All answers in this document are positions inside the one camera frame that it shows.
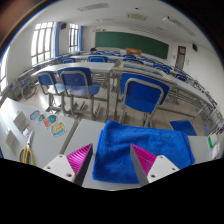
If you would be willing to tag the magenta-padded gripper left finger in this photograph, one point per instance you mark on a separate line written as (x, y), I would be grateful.
(57, 164)

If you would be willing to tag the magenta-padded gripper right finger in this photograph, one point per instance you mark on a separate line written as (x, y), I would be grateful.
(163, 165)

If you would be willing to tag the blue terry towel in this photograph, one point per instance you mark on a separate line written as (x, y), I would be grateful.
(115, 150)

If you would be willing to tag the round yellow blue sticker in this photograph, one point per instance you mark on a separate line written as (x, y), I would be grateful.
(58, 129)

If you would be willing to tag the red orange sticker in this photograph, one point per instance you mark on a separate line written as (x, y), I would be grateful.
(50, 121)

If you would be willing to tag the small blue orange sticker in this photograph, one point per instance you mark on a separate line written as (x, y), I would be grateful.
(40, 119)

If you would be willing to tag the grey card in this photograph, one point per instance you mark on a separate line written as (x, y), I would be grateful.
(11, 140)
(20, 120)

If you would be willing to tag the blue oval sticker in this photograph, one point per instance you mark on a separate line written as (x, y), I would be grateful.
(34, 115)

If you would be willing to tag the grey classroom desk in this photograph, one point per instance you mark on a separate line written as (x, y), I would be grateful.
(83, 66)
(173, 83)

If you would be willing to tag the framed picture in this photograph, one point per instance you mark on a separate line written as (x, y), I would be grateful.
(141, 69)

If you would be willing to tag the red-brown door with window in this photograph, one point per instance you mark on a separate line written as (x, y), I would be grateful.
(180, 58)

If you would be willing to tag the group of desks and chairs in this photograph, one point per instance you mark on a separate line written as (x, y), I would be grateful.
(98, 59)

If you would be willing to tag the orange box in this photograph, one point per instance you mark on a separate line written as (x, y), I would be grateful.
(133, 51)

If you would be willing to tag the large white-framed window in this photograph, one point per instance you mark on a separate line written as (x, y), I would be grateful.
(41, 43)

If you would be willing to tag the blue curtain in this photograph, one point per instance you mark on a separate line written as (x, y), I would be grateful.
(57, 40)
(81, 38)

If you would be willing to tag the green chalkboard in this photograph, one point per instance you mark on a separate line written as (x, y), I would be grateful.
(133, 43)

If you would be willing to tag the narrow white-framed window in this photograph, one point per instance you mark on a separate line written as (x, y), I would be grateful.
(73, 37)

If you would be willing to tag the white ceiling projector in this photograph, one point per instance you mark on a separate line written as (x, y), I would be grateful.
(167, 20)

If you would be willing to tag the ceiling air conditioner panel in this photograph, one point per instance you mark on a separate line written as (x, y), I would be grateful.
(136, 16)

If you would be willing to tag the group of ceiling lights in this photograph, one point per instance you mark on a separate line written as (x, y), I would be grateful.
(93, 6)

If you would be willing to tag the black wall speaker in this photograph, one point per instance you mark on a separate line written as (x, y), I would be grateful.
(194, 47)
(63, 26)

